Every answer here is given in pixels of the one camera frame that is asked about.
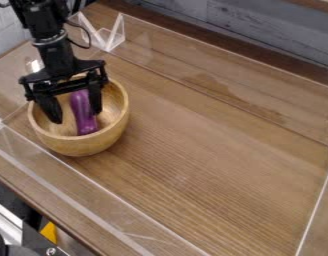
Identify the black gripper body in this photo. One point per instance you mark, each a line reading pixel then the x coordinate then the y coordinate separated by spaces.
pixel 61 65

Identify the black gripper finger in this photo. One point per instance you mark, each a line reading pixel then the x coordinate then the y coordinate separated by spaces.
pixel 51 107
pixel 95 87

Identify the purple toy eggplant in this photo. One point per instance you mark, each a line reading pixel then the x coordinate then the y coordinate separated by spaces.
pixel 80 106

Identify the brown wooden bowl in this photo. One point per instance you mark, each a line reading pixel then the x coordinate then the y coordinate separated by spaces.
pixel 61 137

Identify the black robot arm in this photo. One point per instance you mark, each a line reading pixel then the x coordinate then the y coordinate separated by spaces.
pixel 43 18

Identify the clear acrylic tray walls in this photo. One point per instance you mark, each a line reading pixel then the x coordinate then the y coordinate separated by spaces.
pixel 219 171

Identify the yellow sticker on base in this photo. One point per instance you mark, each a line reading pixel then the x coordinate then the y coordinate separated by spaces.
pixel 49 232

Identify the black metal base with screw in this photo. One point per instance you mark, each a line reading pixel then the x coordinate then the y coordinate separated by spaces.
pixel 35 241

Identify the clear acrylic corner bracket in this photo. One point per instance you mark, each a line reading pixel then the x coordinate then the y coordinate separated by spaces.
pixel 103 38

